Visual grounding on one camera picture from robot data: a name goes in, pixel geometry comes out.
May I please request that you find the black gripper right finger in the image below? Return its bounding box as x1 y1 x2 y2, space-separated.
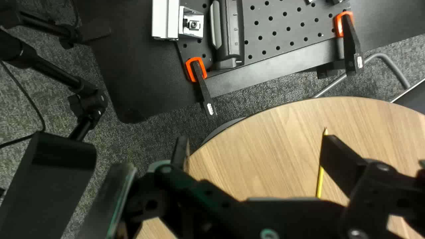
318 134 374 198

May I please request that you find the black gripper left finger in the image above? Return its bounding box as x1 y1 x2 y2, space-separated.
171 136 191 170

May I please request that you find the yellow pencil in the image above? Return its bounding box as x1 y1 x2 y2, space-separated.
314 127 328 199

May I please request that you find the black floor mat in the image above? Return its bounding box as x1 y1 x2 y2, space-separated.
71 0 425 124

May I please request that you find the orange black clamp left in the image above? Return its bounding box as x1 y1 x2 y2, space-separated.
184 57 216 117

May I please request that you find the orange black clamp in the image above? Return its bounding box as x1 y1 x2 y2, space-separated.
184 57 216 117
333 10 364 75

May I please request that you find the black tripod stand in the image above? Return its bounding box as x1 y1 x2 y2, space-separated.
0 30 107 140

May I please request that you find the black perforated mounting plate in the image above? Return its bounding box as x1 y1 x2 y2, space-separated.
176 0 350 97

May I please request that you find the orange black clamp right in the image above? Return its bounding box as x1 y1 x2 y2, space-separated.
333 10 364 75

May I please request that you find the grey cable on floor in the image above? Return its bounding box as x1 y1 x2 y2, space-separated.
312 51 425 103

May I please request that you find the silver aluminium bracket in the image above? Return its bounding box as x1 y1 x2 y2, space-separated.
151 0 204 41

